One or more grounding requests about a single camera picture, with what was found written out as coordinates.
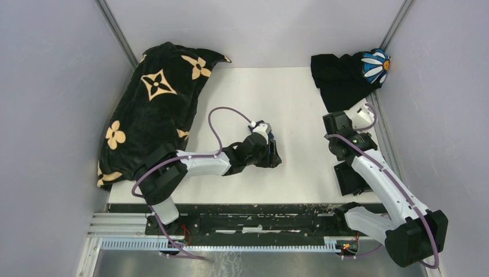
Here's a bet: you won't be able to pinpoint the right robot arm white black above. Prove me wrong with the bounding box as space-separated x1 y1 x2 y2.
322 111 449 269

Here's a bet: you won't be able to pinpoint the purple cable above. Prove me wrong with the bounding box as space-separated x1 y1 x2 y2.
131 107 257 261
325 102 440 270

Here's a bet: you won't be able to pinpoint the black cloth with blue flower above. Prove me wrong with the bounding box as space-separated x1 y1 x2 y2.
310 48 391 113

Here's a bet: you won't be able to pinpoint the blue leather card holder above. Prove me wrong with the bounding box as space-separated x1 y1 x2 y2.
256 120 282 168

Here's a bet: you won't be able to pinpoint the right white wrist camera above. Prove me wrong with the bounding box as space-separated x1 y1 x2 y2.
344 100 377 132

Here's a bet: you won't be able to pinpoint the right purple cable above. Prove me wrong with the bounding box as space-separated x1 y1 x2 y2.
325 102 440 270

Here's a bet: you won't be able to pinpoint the black blanket with beige flowers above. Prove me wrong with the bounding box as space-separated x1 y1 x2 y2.
97 42 231 188

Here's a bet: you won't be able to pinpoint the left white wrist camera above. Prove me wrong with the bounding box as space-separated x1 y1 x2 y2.
248 121 274 143

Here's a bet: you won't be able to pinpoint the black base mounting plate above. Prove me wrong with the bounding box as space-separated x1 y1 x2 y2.
145 214 359 246

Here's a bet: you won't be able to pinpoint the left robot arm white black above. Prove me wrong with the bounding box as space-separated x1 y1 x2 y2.
134 133 282 235

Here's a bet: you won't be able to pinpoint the aluminium frame rails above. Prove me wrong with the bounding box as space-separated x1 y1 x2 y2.
76 183 434 277

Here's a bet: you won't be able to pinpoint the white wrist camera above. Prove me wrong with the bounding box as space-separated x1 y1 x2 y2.
248 121 274 143
344 100 377 132

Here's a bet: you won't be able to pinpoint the black card tray stand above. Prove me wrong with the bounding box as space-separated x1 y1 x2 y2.
334 162 373 196

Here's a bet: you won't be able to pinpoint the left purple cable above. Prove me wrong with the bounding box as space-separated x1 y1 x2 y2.
131 107 257 261

